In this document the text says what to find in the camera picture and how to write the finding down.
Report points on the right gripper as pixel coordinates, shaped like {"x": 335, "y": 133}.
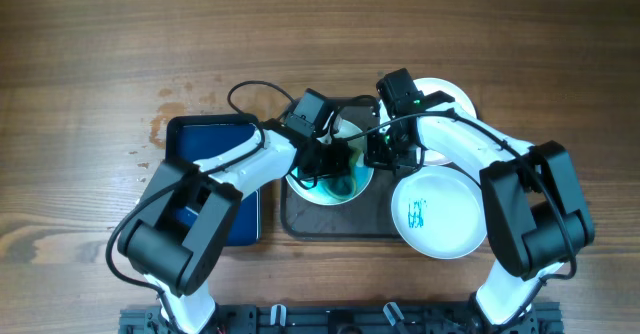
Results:
{"x": 382, "y": 153}

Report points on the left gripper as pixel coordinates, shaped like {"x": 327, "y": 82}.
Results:
{"x": 342, "y": 155}

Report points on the green yellow sponge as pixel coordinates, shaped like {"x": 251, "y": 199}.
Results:
{"x": 345, "y": 186}

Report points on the white plate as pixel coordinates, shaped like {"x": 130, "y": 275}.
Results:
{"x": 438, "y": 211}
{"x": 312, "y": 190}
{"x": 401, "y": 95}

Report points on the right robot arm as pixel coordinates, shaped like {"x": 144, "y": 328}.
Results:
{"x": 536, "y": 215}

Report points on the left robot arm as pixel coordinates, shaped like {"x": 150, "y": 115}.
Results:
{"x": 173, "y": 238}

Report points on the brown serving tray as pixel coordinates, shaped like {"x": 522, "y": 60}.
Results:
{"x": 312, "y": 214}

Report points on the black water tray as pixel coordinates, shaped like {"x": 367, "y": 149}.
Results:
{"x": 203, "y": 136}

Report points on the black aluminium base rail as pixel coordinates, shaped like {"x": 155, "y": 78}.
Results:
{"x": 432, "y": 318}

